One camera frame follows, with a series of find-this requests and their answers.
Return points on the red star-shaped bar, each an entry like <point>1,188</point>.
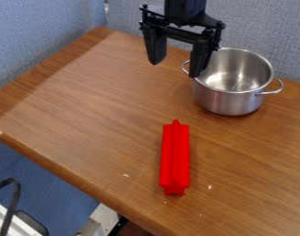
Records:
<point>175,169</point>

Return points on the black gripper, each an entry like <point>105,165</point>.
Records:
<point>187,22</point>

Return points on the metal pot with handles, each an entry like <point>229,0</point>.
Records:
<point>232,86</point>

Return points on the white box under table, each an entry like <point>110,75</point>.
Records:
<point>101,222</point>

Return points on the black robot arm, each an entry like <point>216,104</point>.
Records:
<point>185,23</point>

